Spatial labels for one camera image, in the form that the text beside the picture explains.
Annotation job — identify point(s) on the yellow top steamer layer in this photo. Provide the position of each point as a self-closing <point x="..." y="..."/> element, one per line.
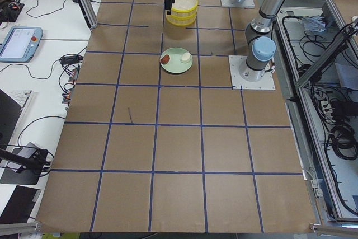
<point x="184" y="6"/>

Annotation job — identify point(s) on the yellow steamer layer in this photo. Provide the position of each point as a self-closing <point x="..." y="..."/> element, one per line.
<point x="181" y="21"/>
<point x="184" y="6"/>

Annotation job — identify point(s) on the white bun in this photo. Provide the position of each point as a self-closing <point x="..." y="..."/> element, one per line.
<point x="186" y="57"/>

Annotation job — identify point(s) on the yellow bottom steamer layer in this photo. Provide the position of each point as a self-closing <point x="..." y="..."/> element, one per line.
<point x="181" y="21"/>

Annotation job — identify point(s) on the light green plate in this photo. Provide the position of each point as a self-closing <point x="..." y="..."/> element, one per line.
<point x="175" y="65"/>

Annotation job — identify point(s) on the black power adapter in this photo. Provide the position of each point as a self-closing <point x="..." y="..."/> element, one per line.
<point x="71" y="59"/>

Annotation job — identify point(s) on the blue teach pendant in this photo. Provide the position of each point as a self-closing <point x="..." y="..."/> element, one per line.
<point x="20" y="44"/>

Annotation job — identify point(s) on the white keyboard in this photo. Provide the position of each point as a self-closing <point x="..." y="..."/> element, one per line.
<point x="24" y="98"/>

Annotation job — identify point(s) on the white power strip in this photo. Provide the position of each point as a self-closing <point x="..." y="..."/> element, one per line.
<point x="324" y="106"/>

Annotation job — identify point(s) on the black camera stand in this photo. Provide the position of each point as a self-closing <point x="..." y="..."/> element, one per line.
<point x="25" y="165"/>

